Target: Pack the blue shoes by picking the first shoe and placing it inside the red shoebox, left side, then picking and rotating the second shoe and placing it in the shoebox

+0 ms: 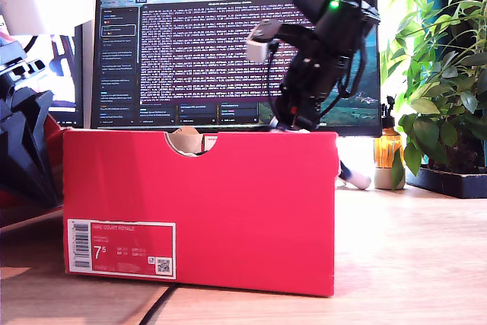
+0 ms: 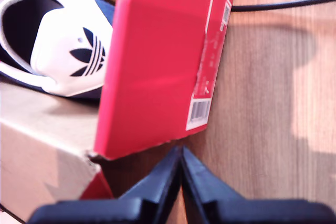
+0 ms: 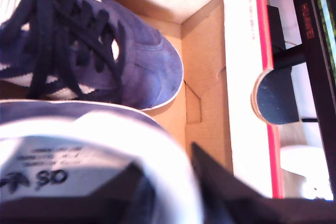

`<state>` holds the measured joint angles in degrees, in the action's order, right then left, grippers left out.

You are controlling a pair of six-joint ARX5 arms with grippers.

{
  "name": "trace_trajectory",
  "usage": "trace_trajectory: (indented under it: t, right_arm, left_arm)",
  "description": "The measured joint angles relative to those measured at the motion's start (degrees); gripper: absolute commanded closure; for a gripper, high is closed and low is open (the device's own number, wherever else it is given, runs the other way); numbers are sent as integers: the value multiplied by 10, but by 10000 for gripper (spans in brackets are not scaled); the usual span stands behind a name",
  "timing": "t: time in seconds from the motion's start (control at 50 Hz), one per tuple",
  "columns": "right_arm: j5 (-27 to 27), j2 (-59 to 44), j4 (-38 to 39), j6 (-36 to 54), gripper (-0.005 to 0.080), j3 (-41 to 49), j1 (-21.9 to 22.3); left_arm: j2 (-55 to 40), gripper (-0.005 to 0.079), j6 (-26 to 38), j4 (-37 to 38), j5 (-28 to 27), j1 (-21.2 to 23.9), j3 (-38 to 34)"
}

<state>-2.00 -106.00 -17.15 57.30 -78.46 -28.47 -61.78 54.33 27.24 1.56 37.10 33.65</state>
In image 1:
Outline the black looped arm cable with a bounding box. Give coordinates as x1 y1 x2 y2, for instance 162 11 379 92
318 41 369 117

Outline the black Huawei monitor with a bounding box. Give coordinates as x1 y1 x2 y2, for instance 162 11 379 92
90 0 383 139

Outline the red Nike shoebox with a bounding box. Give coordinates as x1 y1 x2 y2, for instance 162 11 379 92
0 113 339 298

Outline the thin black camera cable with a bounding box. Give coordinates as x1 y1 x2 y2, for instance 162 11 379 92
265 39 282 124

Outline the white curved controller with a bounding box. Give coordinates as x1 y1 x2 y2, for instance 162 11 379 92
338 161 372 190

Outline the green leafy houseplant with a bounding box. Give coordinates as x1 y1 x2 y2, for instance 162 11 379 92
382 0 487 191

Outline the amber pump bottle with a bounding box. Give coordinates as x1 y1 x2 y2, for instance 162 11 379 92
374 95 404 169

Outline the black rectangular planter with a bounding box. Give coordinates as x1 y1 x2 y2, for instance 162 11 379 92
405 167 487 200

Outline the white camera box on bracket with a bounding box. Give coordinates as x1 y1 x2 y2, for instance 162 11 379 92
0 0 94 37
245 21 305 64

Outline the black computer monitor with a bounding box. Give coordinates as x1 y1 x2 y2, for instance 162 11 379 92
0 0 84 130

